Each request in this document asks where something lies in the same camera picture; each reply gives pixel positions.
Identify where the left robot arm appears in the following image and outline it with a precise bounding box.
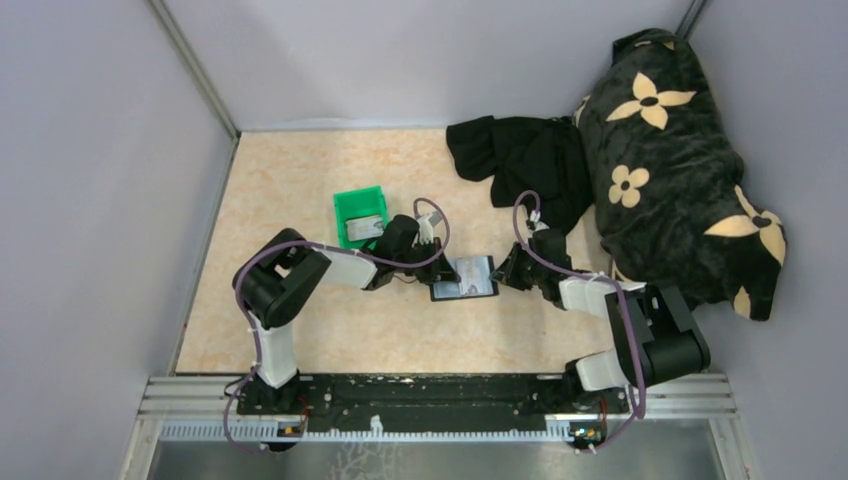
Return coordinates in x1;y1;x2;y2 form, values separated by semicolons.
232;212;459;414

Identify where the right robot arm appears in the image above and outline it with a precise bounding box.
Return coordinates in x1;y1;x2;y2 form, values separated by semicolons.
491;229;711;412

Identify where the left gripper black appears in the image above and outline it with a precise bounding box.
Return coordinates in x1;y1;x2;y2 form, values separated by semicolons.
393;236;460;283

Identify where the green plastic bin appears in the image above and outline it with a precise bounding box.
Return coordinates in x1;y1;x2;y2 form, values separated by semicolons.
333;186;388;249

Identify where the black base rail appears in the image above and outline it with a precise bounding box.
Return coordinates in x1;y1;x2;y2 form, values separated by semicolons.
235;373;630;433

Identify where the white VIP credit card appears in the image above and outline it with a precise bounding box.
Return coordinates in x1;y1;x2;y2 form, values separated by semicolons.
455;256;495;297

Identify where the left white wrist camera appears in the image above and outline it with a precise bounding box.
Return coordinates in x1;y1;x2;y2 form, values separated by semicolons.
416;211;443;244

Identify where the black cloth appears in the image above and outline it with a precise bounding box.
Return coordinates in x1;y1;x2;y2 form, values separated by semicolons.
445;116;593;233

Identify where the black floral blanket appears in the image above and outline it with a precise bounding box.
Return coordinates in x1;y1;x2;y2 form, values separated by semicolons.
573;28;787;322

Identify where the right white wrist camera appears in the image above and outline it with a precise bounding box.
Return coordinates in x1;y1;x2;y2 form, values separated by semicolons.
525;210;549;233

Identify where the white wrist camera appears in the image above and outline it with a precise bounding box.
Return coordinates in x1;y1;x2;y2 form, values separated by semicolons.
416;211;443;244
525;210;549;233

